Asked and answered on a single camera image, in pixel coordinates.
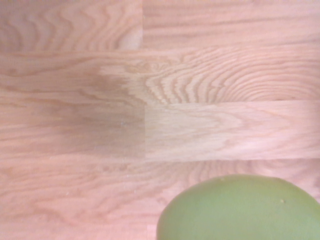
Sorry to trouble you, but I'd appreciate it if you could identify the green apple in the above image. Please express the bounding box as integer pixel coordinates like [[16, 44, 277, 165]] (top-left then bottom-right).
[[156, 174, 320, 240]]

